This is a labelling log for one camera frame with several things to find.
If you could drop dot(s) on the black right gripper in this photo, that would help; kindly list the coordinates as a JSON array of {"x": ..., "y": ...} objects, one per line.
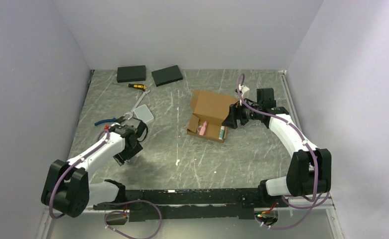
[{"x": 235, "y": 112}]

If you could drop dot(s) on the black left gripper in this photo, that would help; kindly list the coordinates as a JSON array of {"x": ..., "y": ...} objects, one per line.
[{"x": 121, "y": 157}]

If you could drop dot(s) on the brown cardboard box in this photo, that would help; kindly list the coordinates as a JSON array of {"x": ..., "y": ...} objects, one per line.
[{"x": 211, "y": 107}]

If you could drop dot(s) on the green white glue stick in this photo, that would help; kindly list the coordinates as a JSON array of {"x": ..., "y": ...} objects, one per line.
[{"x": 222, "y": 133}]

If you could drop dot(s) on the pink marker pen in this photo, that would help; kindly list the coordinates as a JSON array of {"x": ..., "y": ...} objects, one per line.
[{"x": 201, "y": 130}]

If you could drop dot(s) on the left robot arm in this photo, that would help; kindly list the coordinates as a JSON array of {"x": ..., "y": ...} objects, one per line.
[{"x": 68, "y": 190}]

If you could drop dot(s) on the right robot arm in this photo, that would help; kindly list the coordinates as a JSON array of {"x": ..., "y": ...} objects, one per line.
[{"x": 309, "y": 172}]

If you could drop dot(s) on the grey white rectangular device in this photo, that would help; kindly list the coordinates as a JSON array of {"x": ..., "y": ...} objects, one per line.
[{"x": 143, "y": 113}]

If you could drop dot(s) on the silver combination wrench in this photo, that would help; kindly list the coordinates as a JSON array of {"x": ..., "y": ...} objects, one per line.
[{"x": 128, "y": 115}]

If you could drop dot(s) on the yellow black screwdriver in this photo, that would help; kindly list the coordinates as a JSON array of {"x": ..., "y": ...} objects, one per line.
[{"x": 137, "y": 86}]

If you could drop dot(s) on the black foam block left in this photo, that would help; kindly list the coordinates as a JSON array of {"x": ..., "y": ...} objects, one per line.
[{"x": 131, "y": 74}]

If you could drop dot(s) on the black foam block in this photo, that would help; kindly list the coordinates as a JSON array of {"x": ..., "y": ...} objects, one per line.
[
  {"x": 131, "y": 74},
  {"x": 167, "y": 75}
]

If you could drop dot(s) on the black foam block right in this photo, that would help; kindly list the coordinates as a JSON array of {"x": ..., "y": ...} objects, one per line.
[{"x": 167, "y": 75}]

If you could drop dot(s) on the blue handled pliers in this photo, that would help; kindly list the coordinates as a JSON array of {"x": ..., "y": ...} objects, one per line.
[{"x": 112, "y": 120}]

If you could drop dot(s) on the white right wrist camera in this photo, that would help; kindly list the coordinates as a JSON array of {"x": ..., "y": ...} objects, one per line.
[{"x": 244, "y": 90}]

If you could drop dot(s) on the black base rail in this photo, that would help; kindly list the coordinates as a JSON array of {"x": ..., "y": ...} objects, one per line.
[{"x": 241, "y": 203}]

